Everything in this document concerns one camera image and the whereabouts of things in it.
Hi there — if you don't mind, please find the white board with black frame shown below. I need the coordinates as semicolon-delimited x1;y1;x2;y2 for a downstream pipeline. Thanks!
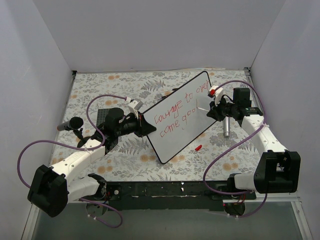
143;71;215;164

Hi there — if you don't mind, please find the red marker cap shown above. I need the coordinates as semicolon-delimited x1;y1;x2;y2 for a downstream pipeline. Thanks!
195;145;202;151

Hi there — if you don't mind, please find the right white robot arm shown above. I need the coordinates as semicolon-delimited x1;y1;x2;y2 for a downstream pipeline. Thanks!
206;86;301;199

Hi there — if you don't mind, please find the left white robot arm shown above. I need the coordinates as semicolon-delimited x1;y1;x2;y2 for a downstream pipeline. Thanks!
27;107;156;217

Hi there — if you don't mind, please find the silver microphone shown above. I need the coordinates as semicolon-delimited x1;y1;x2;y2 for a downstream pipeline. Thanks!
223;116;231;138

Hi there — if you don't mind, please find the floral patterned table mat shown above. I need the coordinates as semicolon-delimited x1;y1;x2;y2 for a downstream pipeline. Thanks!
64;70;260;182

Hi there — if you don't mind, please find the dark grey studded baseplate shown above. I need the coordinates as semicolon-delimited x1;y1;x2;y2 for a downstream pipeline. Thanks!
96;108;112;129

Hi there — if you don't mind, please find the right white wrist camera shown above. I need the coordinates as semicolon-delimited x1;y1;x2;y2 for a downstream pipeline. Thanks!
207;85;224;106

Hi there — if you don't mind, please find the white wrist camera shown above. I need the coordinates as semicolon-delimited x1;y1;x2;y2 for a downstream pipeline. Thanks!
207;85;224;106
125;96;144;118

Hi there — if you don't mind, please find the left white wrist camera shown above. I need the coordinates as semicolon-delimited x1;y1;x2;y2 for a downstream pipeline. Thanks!
125;96;144;118

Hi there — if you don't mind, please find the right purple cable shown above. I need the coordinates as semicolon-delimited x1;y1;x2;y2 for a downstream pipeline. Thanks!
202;80;267;218

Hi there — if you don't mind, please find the black front mounting rail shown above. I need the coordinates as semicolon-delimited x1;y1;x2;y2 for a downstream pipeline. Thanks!
99;180;257;212

